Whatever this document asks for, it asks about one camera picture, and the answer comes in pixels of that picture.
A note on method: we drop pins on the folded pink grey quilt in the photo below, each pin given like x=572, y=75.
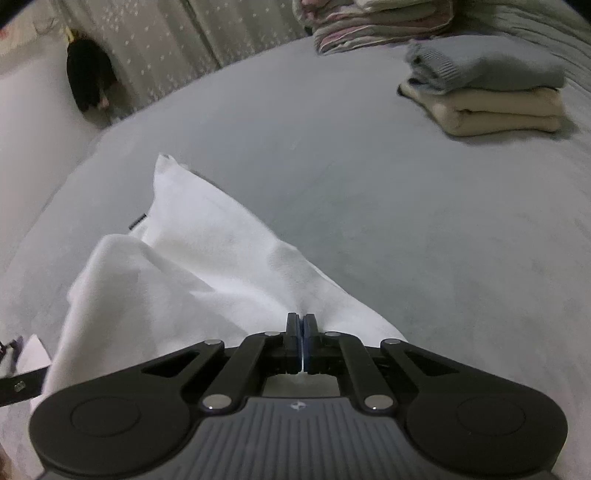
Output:
x=369, y=27

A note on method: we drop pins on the white t-shirt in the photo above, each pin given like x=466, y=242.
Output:
x=207, y=258

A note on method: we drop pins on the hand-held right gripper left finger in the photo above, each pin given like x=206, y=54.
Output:
x=293, y=341

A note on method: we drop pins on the grey star-print curtain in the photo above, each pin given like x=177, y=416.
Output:
x=161, y=41

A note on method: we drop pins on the folded beige sweater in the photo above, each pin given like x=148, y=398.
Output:
x=498, y=113

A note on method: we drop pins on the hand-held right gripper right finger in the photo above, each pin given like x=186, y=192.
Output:
x=309, y=341

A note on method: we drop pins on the black hanging garment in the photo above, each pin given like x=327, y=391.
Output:
x=87, y=74

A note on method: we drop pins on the folded grey sweater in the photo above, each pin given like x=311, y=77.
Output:
x=485, y=64

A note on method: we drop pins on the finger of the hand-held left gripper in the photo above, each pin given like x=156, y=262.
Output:
x=14, y=353
x=23, y=387

